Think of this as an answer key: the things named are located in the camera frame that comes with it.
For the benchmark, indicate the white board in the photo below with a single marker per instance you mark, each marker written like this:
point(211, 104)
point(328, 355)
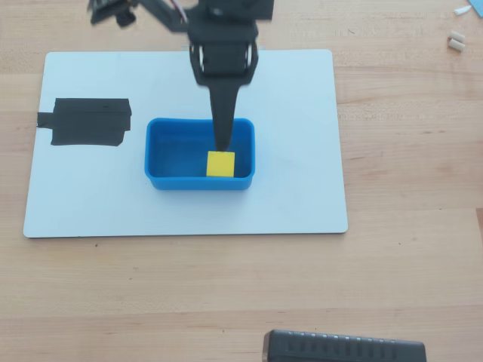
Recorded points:
point(188, 215)

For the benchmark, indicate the blue rectangular bin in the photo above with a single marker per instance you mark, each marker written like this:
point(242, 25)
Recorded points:
point(177, 151)

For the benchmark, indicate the white paper scrap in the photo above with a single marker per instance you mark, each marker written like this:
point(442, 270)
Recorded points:
point(462, 10)

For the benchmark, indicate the black tape patch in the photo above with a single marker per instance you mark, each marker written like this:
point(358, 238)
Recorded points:
point(90, 120)

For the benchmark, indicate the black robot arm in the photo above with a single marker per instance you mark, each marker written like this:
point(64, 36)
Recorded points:
point(260, 9)

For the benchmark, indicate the white dowel piece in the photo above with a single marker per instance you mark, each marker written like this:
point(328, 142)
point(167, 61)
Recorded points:
point(457, 36)
point(456, 45)

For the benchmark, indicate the black ribbed device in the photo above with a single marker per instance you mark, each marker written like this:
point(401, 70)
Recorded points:
point(339, 348)

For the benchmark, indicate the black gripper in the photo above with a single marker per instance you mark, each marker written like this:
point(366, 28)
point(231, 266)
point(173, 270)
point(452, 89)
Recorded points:
point(223, 62)

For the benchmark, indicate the yellow cube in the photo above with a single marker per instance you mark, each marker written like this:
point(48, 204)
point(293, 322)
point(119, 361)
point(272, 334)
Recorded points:
point(220, 164)

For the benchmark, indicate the blue-grey flat object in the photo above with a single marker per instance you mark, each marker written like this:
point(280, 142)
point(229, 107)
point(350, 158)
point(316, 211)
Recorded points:
point(477, 7)

